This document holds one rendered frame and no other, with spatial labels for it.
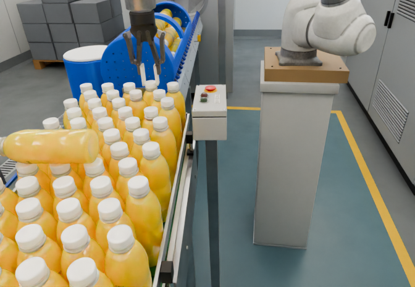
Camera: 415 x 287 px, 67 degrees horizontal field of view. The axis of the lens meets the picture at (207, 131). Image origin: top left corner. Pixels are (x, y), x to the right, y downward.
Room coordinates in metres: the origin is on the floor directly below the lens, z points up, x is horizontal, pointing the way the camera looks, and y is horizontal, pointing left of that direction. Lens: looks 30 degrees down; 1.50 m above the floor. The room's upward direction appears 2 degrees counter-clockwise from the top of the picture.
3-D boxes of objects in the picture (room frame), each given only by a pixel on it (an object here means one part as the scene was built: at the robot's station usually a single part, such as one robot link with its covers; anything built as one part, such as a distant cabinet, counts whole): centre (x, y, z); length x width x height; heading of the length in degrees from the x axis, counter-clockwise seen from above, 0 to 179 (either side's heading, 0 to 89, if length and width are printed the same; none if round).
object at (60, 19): (4.95, 1.91, 0.59); 1.20 x 0.80 x 1.19; 80
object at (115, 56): (1.61, 0.24, 1.09); 0.88 x 0.28 x 0.28; 177
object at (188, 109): (2.17, 0.14, 0.31); 0.06 x 0.06 x 0.63; 87
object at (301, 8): (1.37, -0.42, 1.22); 0.18 x 0.16 x 0.22; 29
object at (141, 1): (1.00, 0.18, 1.37); 0.09 x 0.09 x 0.06
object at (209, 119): (0.90, -0.01, 1.05); 0.20 x 0.10 x 0.10; 177
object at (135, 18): (1.00, 0.18, 1.30); 0.08 x 0.07 x 0.09; 87
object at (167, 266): (0.39, 0.09, 0.94); 0.03 x 0.02 x 0.08; 177
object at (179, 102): (1.00, 0.11, 1.00); 0.07 x 0.07 x 0.19
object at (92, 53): (1.70, 0.61, 1.03); 0.28 x 0.28 x 0.01
